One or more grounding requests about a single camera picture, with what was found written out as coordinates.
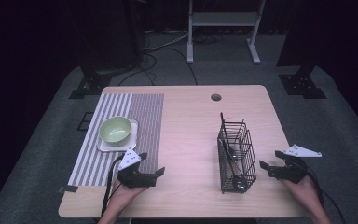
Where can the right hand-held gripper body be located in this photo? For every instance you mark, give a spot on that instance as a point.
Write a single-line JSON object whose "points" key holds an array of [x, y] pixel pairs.
{"points": [[292, 171]]}

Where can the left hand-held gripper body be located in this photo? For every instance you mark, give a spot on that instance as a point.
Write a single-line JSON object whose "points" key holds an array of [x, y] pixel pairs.
{"points": [[136, 179]]}

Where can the green bowl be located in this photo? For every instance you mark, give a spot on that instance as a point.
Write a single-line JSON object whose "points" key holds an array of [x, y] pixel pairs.
{"points": [[115, 130]]}

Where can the person's left hand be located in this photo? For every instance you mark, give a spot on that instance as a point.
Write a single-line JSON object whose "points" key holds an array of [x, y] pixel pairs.
{"points": [[122, 196]]}

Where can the person's right hand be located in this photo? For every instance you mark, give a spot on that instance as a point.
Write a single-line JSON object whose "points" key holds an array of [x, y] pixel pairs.
{"points": [[303, 191]]}

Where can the white square plate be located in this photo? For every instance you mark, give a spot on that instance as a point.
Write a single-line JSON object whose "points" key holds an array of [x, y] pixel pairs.
{"points": [[133, 143]]}

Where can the grey striped placemat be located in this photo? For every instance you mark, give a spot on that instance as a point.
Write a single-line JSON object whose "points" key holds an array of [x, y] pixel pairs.
{"points": [[146, 124]]}

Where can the dark utensil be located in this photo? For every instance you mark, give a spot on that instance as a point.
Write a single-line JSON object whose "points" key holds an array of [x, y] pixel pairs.
{"points": [[237, 182]]}

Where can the grey tape strip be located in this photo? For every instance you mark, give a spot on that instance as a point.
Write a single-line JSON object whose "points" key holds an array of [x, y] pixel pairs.
{"points": [[68, 188]]}

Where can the black stand base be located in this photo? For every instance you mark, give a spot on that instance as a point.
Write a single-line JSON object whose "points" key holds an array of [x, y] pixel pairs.
{"points": [[303, 85], [90, 85]]}

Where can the white metal stand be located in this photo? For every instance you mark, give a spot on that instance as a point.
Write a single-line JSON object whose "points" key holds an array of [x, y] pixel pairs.
{"points": [[223, 18]]}

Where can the black floor outlet frame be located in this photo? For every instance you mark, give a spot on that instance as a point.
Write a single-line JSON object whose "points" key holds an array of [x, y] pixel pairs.
{"points": [[81, 122]]}

